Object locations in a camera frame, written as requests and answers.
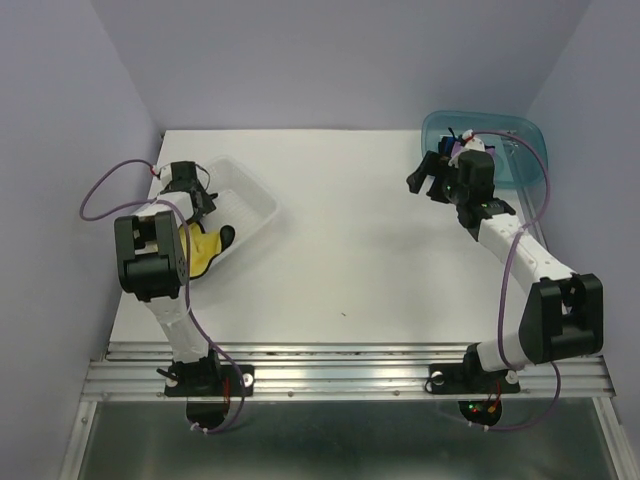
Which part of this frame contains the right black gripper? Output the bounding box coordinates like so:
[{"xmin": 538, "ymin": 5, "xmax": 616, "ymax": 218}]
[{"xmin": 405, "ymin": 150, "xmax": 467, "ymax": 206}]

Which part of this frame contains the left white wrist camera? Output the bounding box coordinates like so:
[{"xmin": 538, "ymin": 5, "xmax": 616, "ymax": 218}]
[{"xmin": 150, "ymin": 164, "xmax": 173, "ymax": 185}]

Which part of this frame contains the yellow towel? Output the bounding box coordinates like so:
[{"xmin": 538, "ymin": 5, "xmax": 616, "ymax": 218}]
[{"xmin": 189, "ymin": 222, "xmax": 236, "ymax": 280}]

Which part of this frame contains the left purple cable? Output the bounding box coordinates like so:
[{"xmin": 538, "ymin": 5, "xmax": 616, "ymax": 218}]
[{"xmin": 78, "ymin": 159, "xmax": 251, "ymax": 436}]

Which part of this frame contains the blue and black towel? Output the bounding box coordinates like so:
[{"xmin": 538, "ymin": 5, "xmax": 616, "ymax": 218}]
[{"xmin": 438, "ymin": 128, "xmax": 458, "ymax": 157}]

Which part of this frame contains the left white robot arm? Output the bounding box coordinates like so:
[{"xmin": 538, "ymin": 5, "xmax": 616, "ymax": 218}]
[{"xmin": 114, "ymin": 161, "xmax": 236, "ymax": 396}]

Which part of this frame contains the white plastic basket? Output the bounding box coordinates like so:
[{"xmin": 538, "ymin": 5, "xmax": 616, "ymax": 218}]
[{"xmin": 149, "ymin": 154, "xmax": 280, "ymax": 281}]

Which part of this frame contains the teal plastic tub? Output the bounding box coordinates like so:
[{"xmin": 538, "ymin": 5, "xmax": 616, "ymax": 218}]
[{"xmin": 421, "ymin": 110, "xmax": 548, "ymax": 190}]

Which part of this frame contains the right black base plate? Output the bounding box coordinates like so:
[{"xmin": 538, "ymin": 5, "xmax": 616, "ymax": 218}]
[{"xmin": 424, "ymin": 350, "xmax": 521, "ymax": 395}]

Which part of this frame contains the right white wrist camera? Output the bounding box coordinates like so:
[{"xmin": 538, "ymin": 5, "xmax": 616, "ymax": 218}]
[{"xmin": 448, "ymin": 129, "xmax": 486, "ymax": 168}]

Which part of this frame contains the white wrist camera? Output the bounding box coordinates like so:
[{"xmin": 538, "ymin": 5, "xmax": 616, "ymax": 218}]
[
  {"xmin": 448, "ymin": 129, "xmax": 486, "ymax": 168},
  {"xmin": 150, "ymin": 164, "xmax": 173, "ymax": 185}
]

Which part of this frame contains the aluminium mounting rail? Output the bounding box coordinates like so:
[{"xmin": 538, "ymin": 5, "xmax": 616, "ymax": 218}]
[{"xmin": 79, "ymin": 342, "xmax": 619, "ymax": 404}]

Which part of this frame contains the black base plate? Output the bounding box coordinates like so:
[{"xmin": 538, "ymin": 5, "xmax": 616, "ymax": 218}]
[
  {"xmin": 156, "ymin": 364, "xmax": 255, "ymax": 398},
  {"xmin": 424, "ymin": 350, "xmax": 521, "ymax": 395}
]

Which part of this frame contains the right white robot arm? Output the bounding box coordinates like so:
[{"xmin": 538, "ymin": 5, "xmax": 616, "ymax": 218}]
[{"xmin": 406, "ymin": 150, "xmax": 604, "ymax": 394}]

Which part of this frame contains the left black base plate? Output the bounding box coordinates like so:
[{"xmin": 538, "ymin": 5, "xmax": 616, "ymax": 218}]
[{"xmin": 156, "ymin": 364, "xmax": 255, "ymax": 398}]

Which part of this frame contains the purple and grey towel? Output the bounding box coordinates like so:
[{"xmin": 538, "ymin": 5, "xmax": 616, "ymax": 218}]
[{"xmin": 448, "ymin": 137, "xmax": 495, "ymax": 168}]

